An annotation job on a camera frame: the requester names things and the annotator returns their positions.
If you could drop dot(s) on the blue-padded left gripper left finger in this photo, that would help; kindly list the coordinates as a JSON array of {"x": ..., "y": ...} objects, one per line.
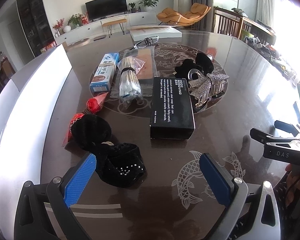
[{"x": 31, "y": 218}]

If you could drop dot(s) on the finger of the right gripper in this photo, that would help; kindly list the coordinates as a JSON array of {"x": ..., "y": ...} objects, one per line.
[
  {"x": 261, "y": 136},
  {"x": 289, "y": 128}
]

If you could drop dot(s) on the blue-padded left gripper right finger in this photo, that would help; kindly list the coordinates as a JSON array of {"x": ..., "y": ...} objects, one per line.
[{"x": 251, "y": 210}]

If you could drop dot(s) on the black soap box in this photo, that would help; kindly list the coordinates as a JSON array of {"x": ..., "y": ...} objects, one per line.
[{"x": 172, "y": 114}]

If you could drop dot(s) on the bag of cotton swabs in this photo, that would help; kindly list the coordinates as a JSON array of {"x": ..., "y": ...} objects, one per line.
[{"x": 129, "y": 85}]

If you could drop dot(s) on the wooden phone case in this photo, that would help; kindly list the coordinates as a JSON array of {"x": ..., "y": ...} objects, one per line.
[{"x": 145, "y": 75}]

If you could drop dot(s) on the blue white ointment box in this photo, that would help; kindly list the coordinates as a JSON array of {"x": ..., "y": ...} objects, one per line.
[{"x": 103, "y": 77}]

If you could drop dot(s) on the black frame eyeglasses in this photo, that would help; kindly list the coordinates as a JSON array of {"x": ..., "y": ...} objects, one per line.
[{"x": 146, "y": 42}]

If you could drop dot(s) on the person's right hand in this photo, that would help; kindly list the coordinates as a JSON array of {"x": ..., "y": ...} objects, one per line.
[{"x": 293, "y": 184}]

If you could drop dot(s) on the rhinestone bow hair clip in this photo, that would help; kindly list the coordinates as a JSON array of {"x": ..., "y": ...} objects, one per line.
[{"x": 204, "y": 87}]

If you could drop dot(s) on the black fuzzy scrunchie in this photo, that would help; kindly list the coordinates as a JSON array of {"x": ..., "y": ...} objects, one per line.
[{"x": 202, "y": 63}]

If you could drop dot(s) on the white storage box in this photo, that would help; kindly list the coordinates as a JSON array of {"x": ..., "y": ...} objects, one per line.
[{"x": 26, "y": 106}]

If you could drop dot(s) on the wooden slatted chair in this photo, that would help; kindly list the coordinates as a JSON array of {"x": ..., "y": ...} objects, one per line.
[{"x": 227, "y": 22}]

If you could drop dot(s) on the orange lounge chair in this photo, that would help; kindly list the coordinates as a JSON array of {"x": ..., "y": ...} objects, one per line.
[{"x": 174, "y": 18}]

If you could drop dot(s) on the white flat box on table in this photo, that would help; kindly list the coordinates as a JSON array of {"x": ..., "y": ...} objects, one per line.
[{"x": 139, "y": 33}]

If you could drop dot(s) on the green potted plant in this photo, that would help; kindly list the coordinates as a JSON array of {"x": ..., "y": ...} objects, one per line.
[{"x": 149, "y": 5}]

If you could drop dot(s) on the red flower vase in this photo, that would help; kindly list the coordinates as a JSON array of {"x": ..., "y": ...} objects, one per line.
[{"x": 58, "y": 26}]

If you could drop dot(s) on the wooden bench stool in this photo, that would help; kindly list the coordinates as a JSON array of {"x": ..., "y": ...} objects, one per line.
[{"x": 109, "y": 25}]

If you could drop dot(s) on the white TV cabinet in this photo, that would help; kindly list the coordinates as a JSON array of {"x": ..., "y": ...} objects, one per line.
[{"x": 94, "y": 29}]

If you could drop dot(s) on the dark glass display cabinet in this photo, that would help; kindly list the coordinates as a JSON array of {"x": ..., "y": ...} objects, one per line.
[{"x": 35, "y": 25}]

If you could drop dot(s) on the black flat television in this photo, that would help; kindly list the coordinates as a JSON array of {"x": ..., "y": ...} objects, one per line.
[{"x": 101, "y": 8}]

